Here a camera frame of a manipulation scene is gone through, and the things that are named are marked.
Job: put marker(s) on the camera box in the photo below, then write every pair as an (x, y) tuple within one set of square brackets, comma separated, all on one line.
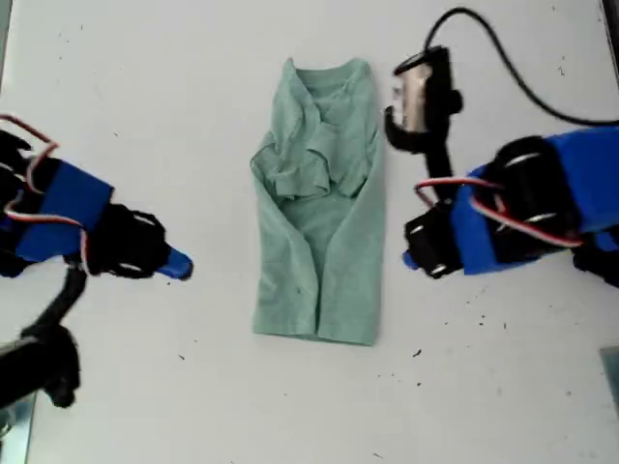
[(413, 96), (38, 367)]

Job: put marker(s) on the green t shirt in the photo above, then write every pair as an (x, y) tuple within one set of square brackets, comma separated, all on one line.
[(290, 290)]

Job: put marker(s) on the black camera stalk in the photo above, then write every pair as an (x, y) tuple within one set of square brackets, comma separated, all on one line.
[(65, 299), (437, 159)]

